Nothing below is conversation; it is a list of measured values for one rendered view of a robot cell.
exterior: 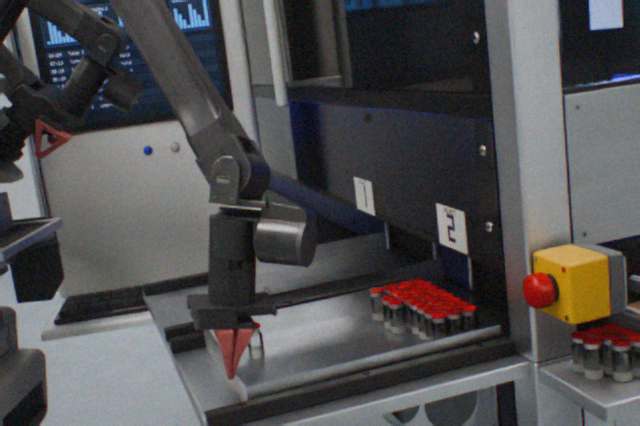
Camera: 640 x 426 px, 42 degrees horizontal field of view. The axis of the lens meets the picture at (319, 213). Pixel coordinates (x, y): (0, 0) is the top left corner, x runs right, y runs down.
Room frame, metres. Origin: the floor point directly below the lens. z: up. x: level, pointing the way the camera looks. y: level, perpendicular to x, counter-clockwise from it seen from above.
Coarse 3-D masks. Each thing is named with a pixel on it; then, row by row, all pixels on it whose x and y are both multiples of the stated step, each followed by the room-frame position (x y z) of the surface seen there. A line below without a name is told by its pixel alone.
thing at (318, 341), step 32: (256, 320) 1.18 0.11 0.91; (288, 320) 1.20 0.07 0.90; (320, 320) 1.21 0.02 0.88; (352, 320) 1.20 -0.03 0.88; (288, 352) 1.10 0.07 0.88; (320, 352) 1.09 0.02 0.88; (352, 352) 1.07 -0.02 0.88; (384, 352) 0.97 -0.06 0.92; (416, 352) 0.98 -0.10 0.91; (256, 384) 0.92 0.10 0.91; (288, 384) 0.93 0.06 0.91
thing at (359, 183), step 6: (360, 180) 1.48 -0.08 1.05; (366, 180) 1.45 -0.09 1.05; (360, 186) 1.48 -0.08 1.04; (366, 186) 1.45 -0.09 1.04; (360, 192) 1.48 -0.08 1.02; (366, 192) 1.45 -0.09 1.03; (372, 192) 1.43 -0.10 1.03; (360, 198) 1.49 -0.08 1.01; (366, 198) 1.46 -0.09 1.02; (372, 198) 1.43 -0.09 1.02; (360, 204) 1.49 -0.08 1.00; (372, 204) 1.43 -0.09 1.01; (366, 210) 1.46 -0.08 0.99; (372, 210) 1.43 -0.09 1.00
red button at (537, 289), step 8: (528, 280) 0.90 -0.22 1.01; (536, 280) 0.89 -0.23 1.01; (544, 280) 0.89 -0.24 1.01; (528, 288) 0.89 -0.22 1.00; (536, 288) 0.88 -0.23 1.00; (544, 288) 0.88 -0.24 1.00; (552, 288) 0.88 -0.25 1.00; (528, 296) 0.89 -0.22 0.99; (536, 296) 0.88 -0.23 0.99; (544, 296) 0.88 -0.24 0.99; (552, 296) 0.88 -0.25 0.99; (536, 304) 0.88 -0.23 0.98; (544, 304) 0.88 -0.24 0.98
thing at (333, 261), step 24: (360, 240) 1.60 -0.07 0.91; (384, 240) 1.61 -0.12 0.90; (264, 264) 1.54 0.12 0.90; (312, 264) 1.56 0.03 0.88; (336, 264) 1.53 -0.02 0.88; (360, 264) 1.51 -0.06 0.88; (384, 264) 1.49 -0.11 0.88; (408, 264) 1.47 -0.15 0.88; (432, 264) 1.36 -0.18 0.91; (288, 288) 1.41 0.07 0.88; (312, 288) 1.30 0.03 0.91; (336, 288) 1.31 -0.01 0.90
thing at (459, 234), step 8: (440, 208) 1.17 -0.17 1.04; (448, 208) 1.15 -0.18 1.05; (440, 216) 1.17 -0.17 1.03; (456, 216) 1.12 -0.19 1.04; (464, 216) 1.10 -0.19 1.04; (440, 224) 1.18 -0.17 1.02; (448, 224) 1.15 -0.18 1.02; (456, 224) 1.13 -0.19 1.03; (464, 224) 1.10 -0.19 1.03; (440, 232) 1.18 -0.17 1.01; (456, 232) 1.13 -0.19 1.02; (464, 232) 1.11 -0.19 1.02; (440, 240) 1.18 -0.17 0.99; (448, 240) 1.15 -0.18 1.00; (456, 240) 1.13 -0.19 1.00; (464, 240) 1.11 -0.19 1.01; (456, 248) 1.13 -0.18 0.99; (464, 248) 1.11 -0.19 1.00
